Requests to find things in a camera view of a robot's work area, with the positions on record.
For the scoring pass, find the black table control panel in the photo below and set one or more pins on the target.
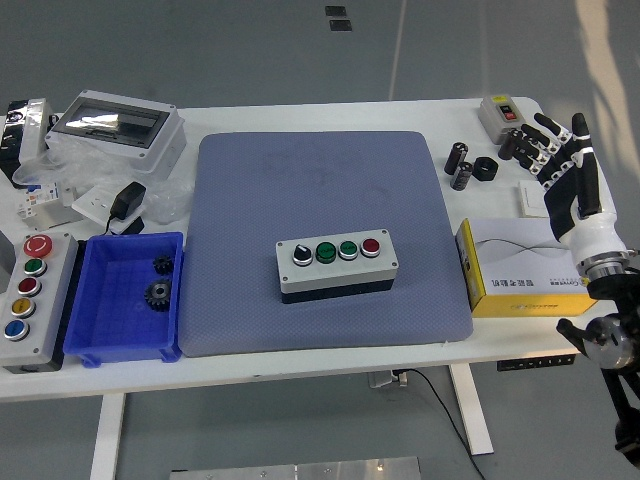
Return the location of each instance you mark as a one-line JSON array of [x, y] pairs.
[[530, 363]]

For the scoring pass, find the black cylindrical capacitor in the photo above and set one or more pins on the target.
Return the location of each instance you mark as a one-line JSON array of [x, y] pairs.
[[456, 157], [461, 176], [506, 146]]

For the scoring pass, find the white wall socket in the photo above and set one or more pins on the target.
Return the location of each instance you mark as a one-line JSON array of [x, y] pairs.
[[92, 202]]

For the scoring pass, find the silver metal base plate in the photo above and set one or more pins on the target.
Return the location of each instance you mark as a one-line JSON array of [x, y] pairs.
[[295, 471]]

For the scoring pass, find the clear plastic bag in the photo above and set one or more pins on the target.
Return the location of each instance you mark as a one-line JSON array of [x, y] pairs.
[[90, 170]]

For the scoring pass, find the black floor socket cover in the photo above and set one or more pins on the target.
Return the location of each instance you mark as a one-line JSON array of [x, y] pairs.
[[335, 11], [340, 25]]

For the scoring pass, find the large black bevel gear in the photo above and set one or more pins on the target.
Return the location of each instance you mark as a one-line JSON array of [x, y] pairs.
[[159, 296]]

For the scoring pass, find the grey enclosure with clear lid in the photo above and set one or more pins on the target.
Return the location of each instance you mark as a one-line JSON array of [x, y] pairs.
[[150, 150]]

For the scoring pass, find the white table leg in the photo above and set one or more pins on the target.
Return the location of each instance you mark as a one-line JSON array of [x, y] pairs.
[[472, 410], [106, 435]]

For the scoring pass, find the yellow white cardboard box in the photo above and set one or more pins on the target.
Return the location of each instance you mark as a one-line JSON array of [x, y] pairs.
[[520, 265]]

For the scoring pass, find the black hexagonal nut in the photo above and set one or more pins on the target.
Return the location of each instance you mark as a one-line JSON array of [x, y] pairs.
[[485, 169]]

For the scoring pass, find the white black wrapped device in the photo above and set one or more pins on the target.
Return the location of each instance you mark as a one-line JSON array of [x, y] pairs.
[[30, 130]]

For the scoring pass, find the grey two-button switch box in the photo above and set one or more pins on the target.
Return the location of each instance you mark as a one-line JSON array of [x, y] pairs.
[[492, 117]]

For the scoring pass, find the grey four-control button box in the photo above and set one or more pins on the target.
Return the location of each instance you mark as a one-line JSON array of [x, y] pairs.
[[335, 272]]

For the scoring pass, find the black power adapter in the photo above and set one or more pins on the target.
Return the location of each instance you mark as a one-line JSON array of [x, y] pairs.
[[127, 200]]

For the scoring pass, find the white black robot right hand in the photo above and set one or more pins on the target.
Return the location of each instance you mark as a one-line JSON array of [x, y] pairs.
[[580, 200]]

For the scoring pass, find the blue-grey table mat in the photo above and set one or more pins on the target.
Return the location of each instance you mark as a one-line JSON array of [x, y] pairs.
[[280, 175]]

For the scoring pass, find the grey under-table box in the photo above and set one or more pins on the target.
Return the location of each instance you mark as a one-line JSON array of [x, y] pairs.
[[385, 379]]

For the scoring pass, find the blue plastic bin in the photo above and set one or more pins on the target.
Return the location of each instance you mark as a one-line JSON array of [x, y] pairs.
[[115, 300]]

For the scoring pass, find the grey metal plate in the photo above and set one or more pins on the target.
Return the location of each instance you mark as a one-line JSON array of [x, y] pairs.
[[52, 217]]

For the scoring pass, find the small black bevel gear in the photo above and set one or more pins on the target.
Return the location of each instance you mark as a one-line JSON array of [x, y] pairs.
[[163, 265]]

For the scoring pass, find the white wall switch plate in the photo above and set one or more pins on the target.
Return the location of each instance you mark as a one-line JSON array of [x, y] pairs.
[[531, 200]]

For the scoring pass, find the grey five-button control box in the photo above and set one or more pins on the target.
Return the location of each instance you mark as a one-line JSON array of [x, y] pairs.
[[47, 300]]

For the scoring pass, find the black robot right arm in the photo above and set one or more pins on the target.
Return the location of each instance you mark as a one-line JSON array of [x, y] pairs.
[[612, 345]]

